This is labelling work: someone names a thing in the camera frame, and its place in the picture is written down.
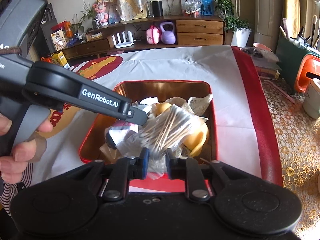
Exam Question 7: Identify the white pink wipes packet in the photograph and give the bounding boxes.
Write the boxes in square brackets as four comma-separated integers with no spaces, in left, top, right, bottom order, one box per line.
[105,120,139,150]

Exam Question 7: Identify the cotton swabs plastic bag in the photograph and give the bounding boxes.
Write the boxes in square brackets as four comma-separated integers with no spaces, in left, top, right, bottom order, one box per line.
[132,105,204,159]

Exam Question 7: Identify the yellow rubber duck toy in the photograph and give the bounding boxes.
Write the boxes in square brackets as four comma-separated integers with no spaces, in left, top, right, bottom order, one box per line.
[150,103,208,157]

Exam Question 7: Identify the brown leopard hair scrunchie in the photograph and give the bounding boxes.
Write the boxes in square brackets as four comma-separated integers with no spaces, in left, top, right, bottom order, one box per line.
[0,47,22,55]

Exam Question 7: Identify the white knitted cloth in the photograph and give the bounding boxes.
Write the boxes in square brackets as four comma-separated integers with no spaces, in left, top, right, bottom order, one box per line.
[171,94,213,116]

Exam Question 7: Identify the person's left hand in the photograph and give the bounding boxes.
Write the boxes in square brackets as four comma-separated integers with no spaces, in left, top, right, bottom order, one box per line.
[0,113,54,185]

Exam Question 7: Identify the orange gift box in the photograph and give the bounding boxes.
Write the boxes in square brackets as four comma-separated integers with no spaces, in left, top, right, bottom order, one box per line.
[41,57,52,63]

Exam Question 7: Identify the yellow cardboard box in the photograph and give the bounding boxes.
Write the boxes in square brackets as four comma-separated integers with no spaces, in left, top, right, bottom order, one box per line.
[51,51,70,69]

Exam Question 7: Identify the red metal tin box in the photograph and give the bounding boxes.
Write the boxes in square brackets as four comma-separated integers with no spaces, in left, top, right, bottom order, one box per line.
[78,80,218,193]

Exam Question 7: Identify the snack box on console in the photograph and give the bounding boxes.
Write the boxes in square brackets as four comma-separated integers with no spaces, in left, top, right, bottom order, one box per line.
[50,29,67,51]

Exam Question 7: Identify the black cabinet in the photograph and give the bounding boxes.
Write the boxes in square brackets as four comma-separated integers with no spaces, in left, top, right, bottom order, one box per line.
[33,3,57,58]

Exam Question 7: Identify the printed white red tablecloth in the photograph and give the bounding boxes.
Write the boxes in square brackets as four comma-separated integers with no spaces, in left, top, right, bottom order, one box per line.
[30,46,283,185]

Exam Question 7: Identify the white wifi router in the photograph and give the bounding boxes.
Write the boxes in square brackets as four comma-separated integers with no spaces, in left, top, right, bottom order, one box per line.
[112,31,134,49]

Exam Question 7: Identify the pink piggy toy case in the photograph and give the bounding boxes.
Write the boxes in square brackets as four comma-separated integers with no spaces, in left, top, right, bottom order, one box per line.
[145,25,160,44]

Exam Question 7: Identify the wooden tv console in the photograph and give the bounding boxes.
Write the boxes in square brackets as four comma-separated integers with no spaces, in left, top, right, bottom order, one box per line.
[62,15,225,60]

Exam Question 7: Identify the purple kettlebell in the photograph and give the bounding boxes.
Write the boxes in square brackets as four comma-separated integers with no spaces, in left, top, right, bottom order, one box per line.
[159,22,176,45]

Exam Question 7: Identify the small potted green plant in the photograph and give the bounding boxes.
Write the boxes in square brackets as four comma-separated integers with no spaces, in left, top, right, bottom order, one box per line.
[82,2,101,29]

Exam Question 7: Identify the pink plush doll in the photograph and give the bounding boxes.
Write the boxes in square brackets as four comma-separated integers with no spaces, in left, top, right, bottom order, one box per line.
[92,0,109,27]

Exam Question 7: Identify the black cylindrical speaker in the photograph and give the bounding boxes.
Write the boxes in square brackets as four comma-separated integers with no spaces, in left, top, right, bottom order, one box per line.
[151,0,164,17]

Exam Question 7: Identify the clear plastic bag items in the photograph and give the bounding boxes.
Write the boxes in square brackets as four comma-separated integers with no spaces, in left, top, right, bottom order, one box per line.
[181,0,202,17]

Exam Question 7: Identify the blue plastic bag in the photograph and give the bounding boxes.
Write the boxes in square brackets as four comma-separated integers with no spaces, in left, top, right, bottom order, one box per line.
[200,0,214,16]

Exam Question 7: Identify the green plant white pot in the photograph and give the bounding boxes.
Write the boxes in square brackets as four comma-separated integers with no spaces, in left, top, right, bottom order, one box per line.
[214,0,251,47]

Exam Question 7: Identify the white bucket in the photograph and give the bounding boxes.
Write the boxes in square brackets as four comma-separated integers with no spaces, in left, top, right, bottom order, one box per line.
[303,78,320,119]

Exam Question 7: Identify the dark green storage bin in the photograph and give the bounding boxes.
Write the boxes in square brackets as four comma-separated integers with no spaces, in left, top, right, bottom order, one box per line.
[276,36,319,92]

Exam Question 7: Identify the orange plastic stool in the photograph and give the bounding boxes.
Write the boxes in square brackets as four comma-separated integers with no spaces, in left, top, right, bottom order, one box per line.
[294,54,319,93]

